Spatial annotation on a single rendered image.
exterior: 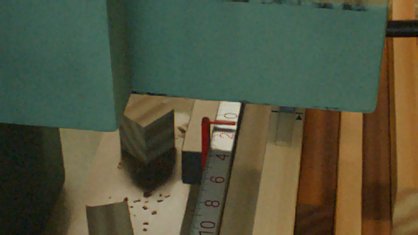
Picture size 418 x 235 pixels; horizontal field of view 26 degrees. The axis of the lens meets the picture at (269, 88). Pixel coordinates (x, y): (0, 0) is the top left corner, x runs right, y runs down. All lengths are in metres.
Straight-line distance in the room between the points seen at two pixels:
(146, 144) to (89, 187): 0.06
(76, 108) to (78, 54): 0.03
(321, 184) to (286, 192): 0.05
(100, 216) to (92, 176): 0.09
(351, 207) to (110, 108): 0.14
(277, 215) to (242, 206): 0.04
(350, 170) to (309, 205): 0.03
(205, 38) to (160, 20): 0.03
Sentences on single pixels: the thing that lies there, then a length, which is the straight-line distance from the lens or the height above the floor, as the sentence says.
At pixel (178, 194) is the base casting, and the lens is 0.75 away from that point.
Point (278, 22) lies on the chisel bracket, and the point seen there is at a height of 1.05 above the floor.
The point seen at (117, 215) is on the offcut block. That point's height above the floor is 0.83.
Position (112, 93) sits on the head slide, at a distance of 0.47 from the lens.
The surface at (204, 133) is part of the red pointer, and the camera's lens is 0.56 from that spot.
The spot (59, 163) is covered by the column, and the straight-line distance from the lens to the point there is 0.74.
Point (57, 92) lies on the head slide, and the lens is 0.48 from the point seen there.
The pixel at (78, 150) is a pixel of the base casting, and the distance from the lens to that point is 0.80.
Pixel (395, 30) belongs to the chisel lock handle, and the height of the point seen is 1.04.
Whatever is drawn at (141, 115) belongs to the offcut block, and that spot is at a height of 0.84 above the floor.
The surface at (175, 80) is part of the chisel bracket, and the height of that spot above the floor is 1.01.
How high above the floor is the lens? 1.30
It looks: 36 degrees down
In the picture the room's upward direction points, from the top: 2 degrees clockwise
